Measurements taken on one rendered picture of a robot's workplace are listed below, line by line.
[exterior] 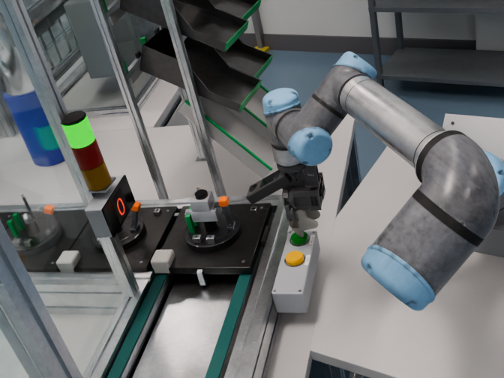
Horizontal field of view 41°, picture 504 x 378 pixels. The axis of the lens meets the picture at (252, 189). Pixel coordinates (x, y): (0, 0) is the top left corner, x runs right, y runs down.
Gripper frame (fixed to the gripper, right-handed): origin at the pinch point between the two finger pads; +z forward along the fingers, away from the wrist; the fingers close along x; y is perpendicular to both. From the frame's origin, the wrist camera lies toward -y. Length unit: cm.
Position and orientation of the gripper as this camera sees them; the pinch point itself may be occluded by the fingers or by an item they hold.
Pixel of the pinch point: (298, 232)
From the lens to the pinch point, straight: 153.7
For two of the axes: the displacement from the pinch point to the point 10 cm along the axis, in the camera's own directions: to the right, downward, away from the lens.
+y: 9.5, -0.4, -2.9
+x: 2.2, -5.8, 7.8
